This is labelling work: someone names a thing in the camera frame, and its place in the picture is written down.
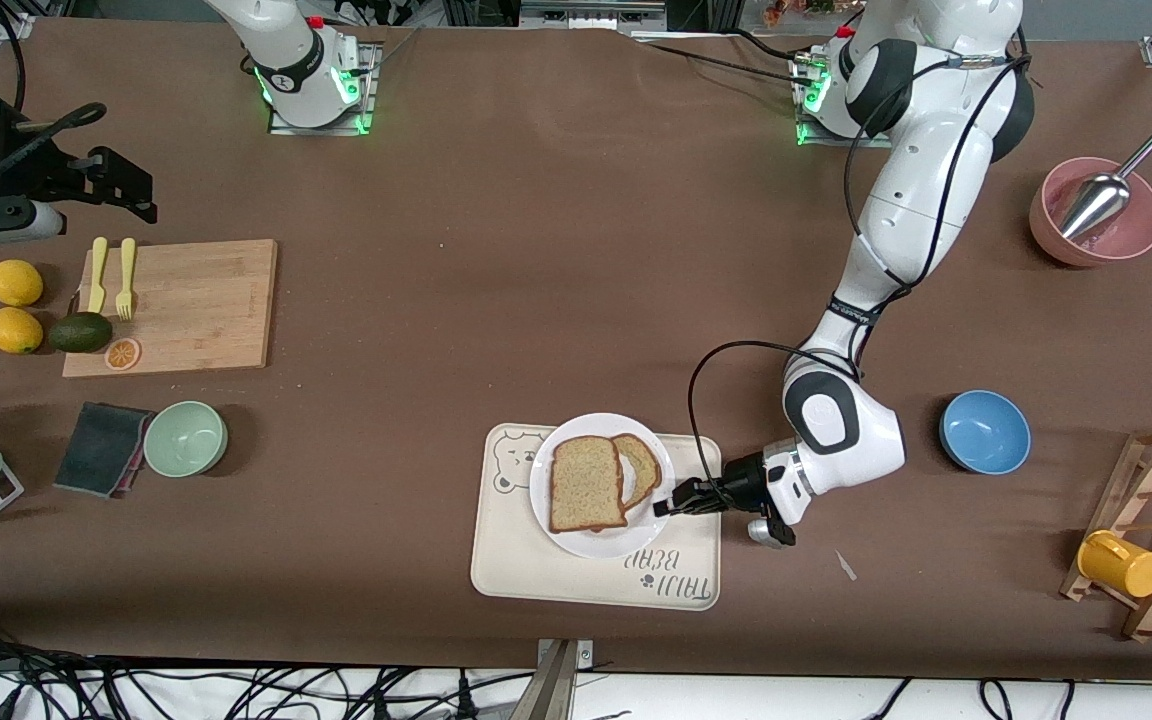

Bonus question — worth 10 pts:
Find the white round plate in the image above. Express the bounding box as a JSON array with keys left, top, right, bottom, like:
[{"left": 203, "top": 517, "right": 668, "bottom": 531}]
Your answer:
[{"left": 529, "top": 413, "right": 678, "bottom": 560}]

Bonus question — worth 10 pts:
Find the plain bread slice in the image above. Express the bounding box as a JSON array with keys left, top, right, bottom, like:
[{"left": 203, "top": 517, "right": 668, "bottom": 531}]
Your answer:
[{"left": 548, "top": 436, "right": 629, "bottom": 534}]

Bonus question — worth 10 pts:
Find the yellow plastic knife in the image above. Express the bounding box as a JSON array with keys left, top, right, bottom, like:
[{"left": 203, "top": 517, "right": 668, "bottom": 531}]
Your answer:
[{"left": 87, "top": 237, "right": 109, "bottom": 314}]

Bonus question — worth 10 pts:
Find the yellow plastic fork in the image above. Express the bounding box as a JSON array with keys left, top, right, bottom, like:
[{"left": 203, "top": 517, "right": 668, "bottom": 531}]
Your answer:
[{"left": 115, "top": 237, "right": 137, "bottom": 322}]

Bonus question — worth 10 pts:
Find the yellow lemon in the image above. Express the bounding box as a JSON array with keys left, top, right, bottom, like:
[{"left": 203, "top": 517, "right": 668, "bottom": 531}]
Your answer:
[
  {"left": 0, "top": 259, "right": 44, "bottom": 307},
  {"left": 0, "top": 307, "right": 44, "bottom": 356}
]

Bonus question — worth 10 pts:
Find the green avocado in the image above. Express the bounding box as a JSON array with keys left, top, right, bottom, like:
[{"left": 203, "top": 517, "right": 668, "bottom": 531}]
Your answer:
[{"left": 47, "top": 312, "right": 115, "bottom": 354}]

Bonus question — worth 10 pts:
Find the wooden cutting board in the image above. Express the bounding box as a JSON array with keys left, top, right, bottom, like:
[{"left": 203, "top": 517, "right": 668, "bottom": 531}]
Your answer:
[{"left": 63, "top": 239, "right": 279, "bottom": 378}]

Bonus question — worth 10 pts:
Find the cream tray with bear print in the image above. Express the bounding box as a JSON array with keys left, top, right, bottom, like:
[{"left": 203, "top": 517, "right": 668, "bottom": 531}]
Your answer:
[{"left": 470, "top": 424, "right": 722, "bottom": 611}]

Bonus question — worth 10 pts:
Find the blue bowl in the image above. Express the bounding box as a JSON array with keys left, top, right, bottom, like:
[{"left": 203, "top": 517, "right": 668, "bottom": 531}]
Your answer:
[{"left": 939, "top": 390, "right": 1032, "bottom": 475}]

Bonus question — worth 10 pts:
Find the dark grey cloth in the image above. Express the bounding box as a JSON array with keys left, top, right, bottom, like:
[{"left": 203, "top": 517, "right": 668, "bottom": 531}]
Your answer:
[{"left": 53, "top": 402, "right": 155, "bottom": 498}]

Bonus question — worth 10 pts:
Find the pale green bowl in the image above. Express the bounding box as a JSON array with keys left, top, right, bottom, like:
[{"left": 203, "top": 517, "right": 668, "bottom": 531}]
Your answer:
[{"left": 143, "top": 401, "right": 229, "bottom": 478}]

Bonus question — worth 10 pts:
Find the yellow mug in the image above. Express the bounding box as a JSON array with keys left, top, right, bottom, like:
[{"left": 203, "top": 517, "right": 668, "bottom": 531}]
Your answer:
[{"left": 1077, "top": 530, "right": 1152, "bottom": 599}]

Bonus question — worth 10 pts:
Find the metal scoop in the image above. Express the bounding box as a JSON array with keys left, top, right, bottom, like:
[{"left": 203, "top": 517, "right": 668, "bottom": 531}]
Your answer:
[{"left": 1058, "top": 130, "right": 1152, "bottom": 242}]

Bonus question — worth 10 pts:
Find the pink bowl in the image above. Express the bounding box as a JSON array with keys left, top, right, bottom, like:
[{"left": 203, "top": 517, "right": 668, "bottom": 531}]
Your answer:
[{"left": 1028, "top": 157, "right": 1152, "bottom": 268}]

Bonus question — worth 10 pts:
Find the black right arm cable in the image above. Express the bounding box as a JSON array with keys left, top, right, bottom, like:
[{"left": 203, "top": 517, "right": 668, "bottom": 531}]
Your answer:
[{"left": 0, "top": 0, "right": 107, "bottom": 196}]

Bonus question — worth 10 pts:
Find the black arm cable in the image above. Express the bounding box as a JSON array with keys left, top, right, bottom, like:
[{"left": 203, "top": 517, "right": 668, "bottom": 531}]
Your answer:
[
  {"left": 688, "top": 341, "right": 867, "bottom": 483},
  {"left": 0, "top": 0, "right": 107, "bottom": 196}
]

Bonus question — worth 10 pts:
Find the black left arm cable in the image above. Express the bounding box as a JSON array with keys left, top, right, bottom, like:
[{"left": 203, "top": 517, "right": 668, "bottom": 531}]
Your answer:
[{"left": 688, "top": 341, "right": 867, "bottom": 483}]

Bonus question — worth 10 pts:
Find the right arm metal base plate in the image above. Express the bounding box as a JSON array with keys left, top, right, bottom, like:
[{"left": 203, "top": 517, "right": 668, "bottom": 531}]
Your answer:
[{"left": 268, "top": 42, "right": 379, "bottom": 136}]

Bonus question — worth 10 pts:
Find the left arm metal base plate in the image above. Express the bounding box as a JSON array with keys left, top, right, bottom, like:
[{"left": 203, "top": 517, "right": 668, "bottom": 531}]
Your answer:
[{"left": 792, "top": 55, "right": 887, "bottom": 149}]

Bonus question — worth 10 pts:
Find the thin black cable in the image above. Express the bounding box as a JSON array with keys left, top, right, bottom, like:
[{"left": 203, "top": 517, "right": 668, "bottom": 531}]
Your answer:
[{"left": 631, "top": 30, "right": 822, "bottom": 86}]

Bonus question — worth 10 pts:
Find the aluminium frame structure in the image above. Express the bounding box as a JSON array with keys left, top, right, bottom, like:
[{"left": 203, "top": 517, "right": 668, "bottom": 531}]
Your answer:
[{"left": 441, "top": 0, "right": 737, "bottom": 36}]

